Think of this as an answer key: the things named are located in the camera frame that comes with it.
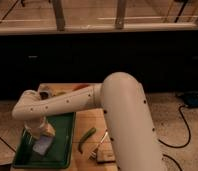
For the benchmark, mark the brown sponge block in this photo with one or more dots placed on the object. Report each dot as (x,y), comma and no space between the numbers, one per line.
(105,156)

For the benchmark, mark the silver fork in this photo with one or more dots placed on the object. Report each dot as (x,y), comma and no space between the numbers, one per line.
(93,154)

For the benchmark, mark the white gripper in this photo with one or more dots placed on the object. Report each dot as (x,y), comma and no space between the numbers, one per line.
(38,127)

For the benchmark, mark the green plastic tray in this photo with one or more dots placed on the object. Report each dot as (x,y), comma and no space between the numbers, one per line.
(58,155)

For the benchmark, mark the green bean pod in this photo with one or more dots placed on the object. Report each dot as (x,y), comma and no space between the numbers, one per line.
(88,134)

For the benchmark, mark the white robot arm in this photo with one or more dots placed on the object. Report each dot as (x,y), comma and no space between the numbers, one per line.
(127,116)

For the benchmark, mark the blue black floor device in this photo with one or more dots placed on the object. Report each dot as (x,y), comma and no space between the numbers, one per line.
(191,100)

